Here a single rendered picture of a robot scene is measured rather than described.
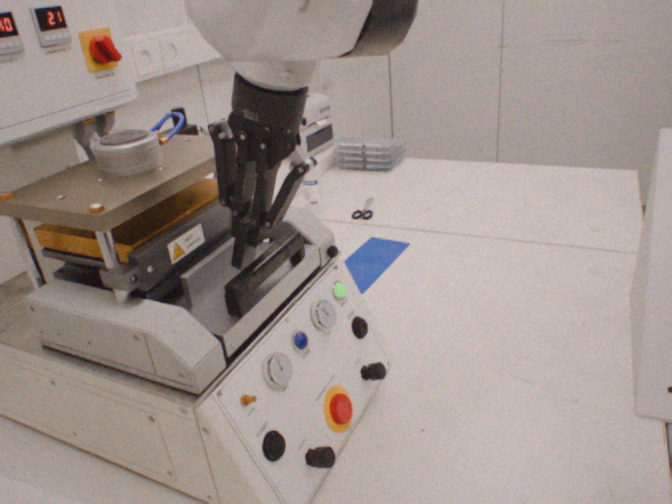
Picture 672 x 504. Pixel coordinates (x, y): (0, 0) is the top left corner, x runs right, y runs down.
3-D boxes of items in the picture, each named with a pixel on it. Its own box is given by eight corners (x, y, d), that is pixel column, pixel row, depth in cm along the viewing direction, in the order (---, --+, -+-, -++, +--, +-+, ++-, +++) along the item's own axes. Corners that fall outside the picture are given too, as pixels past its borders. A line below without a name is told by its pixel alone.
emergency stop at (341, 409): (335, 431, 71) (320, 407, 70) (347, 411, 74) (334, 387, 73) (344, 431, 70) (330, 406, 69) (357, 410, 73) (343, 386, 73)
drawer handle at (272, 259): (227, 315, 62) (221, 284, 60) (293, 254, 73) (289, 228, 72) (242, 318, 61) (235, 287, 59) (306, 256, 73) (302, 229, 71)
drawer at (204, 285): (52, 314, 73) (32, 263, 69) (163, 242, 90) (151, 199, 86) (229, 364, 60) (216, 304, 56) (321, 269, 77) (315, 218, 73)
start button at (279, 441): (268, 464, 61) (255, 445, 60) (280, 446, 63) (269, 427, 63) (278, 464, 60) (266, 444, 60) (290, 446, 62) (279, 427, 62)
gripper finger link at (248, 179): (249, 135, 56) (238, 129, 56) (234, 222, 63) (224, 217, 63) (270, 124, 59) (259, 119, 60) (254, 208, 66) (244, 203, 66)
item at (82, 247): (42, 256, 69) (16, 186, 64) (161, 192, 86) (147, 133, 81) (142, 277, 61) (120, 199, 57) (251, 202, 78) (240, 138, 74)
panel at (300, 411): (295, 524, 61) (210, 393, 57) (390, 363, 85) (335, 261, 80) (308, 525, 60) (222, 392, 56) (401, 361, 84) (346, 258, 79)
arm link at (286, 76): (297, 45, 47) (286, 105, 50) (357, 27, 56) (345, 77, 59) (182, 1, 50) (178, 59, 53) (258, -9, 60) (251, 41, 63)
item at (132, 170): (-14, 260, 69) (-55, 164, 63) (154, 177, 93) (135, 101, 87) (123, 292, 58) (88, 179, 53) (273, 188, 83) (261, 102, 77)
